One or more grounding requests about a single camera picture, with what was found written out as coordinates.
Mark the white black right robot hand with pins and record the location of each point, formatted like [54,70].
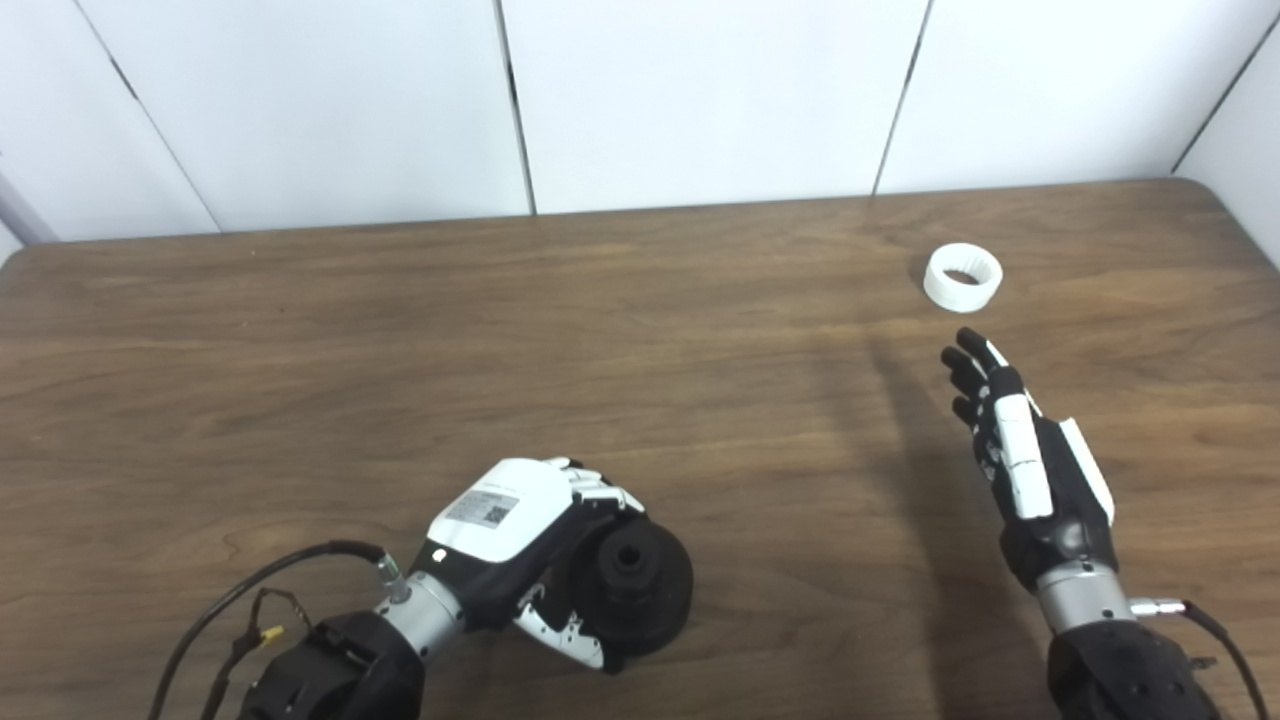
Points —
[1060,530]

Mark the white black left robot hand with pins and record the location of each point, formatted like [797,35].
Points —
[500,510]

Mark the round black part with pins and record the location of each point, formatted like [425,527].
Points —
[660,590]

